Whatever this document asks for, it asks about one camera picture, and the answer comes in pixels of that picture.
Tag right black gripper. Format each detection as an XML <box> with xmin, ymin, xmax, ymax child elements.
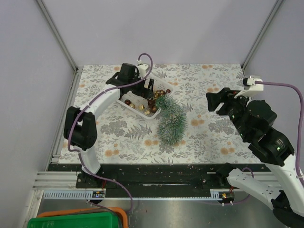
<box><xmin>204</xmin><ymin>86</ymin><xmax>251</xmax><ymax>139</ymax></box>

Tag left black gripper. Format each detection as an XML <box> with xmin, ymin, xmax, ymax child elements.
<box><xmin>128</xmin><ymin>73</ymin><xmax>153</xmax><ymax>99</ymax></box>

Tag white plastic basket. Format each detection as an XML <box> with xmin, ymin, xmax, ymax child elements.
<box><xmin>117</xmin><ymin>74</ymin><xmax>175</xmax><ymax>120</ymax></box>

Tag small green christmas tree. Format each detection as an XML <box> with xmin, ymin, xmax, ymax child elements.
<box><xmin>155</xmin><ymin>95</ymin><xmax>187</xmax><ymax>146</ymax></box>

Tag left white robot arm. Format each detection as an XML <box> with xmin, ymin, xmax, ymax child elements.
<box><xmin>64</xmin><ymin>60</ymin><xmax>154</xmax><ymax>188</ymax></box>

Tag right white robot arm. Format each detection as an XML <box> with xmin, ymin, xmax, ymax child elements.
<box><xmin>206</xmin><ymin>87</ymin><xmax>304</xmax><ymax>228</ymax></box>

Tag small gold bauble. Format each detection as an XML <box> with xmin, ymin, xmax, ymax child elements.
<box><xmin>139</xmin><ymin>104</ymin><xmax>145</xmax><ymax>111</ymax></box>

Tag floral patterned table mat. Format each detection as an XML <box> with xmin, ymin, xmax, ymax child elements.
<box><xmin>58</xmin><ymin>63</ymin><xmax>271</xmax><ymax>165</ymax></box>

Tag brown shiny bauble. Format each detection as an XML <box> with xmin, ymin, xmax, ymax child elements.
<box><xmin>150</xmin><ymin>105</ymin><xmax>158</xmax><ymax>114</ymax></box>

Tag orange plastic bin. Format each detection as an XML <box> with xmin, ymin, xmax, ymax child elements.
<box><xmin>36</xmin><ymin>207</ymin><xmax>129</xmax><ymax>228</ymax></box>

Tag green plastic bin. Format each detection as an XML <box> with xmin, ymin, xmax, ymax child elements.
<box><xmin>27</xmin><ymin>212</ymin><xmax>121</xmax><ymax>228</ymax></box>

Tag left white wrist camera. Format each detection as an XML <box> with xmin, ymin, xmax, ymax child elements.
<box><xmin>137</xmin><ymin>60</ymin><xmax>150</xmax><ymax>78</ymax></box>

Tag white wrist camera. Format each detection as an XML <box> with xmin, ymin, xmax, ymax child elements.
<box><xmin>137</xmin><ymin>60</ymin><xmax>150</xmax><ymax>78</ymax></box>
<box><xmin>235</xmin><ymin>76</ymin><xmax>264</xmax><ymax>98</ymax></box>

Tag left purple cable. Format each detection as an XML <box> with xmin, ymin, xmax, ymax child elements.
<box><xmin>67</xmin><ymin>53</ymin><xmax>153</xmax><ymax>212</ymax></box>

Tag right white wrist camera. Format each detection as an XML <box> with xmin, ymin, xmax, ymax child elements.
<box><xmin>235</xmin><ymin>76</ymin><xmax>264</xmax><ymax>98</ymax></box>

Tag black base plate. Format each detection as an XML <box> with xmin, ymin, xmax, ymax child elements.
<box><xmin>48</xmin><ymin>164</ymin><xmax>230</xmax><ymax>199</ymax></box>

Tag aluminium frame rail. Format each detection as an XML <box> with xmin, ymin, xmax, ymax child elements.
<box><xmin>33</xmin><ymin>171</ymin><xmax>77</xmax><ymax>190</ymax></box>

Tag white slotted cable duct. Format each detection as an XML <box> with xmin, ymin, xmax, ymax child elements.
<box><xmin>43</xmin><ymin>190</ymin><xmax>105</xmax><ymax>200</ymax></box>

